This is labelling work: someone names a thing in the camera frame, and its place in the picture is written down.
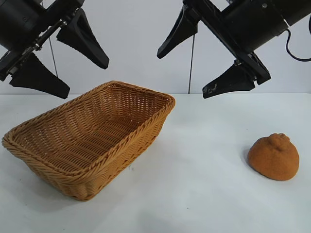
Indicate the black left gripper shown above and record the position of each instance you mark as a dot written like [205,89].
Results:
[22,21]

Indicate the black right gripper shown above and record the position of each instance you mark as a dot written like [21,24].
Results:
[250,24]

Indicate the tan woven wicker basket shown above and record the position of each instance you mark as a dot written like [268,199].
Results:
[97,126]

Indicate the brown round bread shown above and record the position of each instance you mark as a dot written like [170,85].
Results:
[272,160]

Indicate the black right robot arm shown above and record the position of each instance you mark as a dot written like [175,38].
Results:
[296,9]

